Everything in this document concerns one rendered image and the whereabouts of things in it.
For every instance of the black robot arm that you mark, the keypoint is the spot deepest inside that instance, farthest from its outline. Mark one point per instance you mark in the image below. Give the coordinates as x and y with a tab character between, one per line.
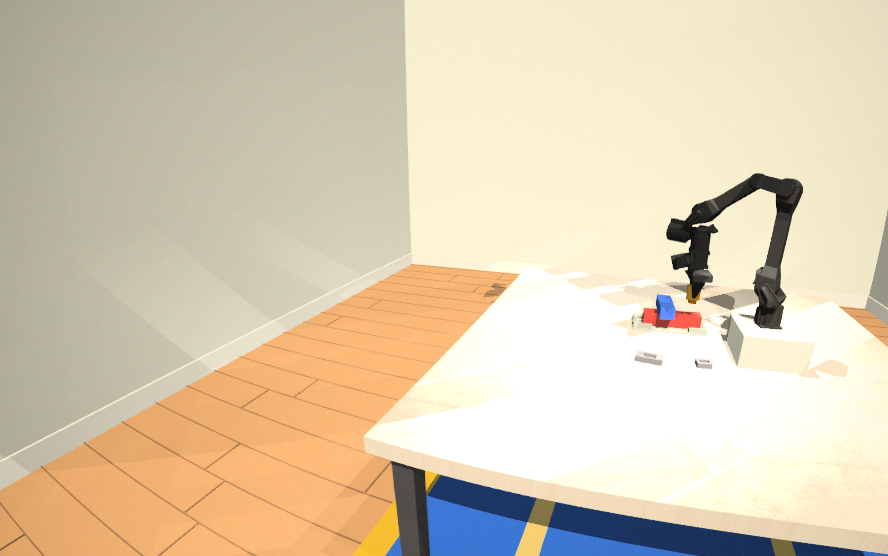
768	278

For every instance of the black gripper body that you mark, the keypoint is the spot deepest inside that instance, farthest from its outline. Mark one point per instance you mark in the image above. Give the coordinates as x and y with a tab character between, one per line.
700	262

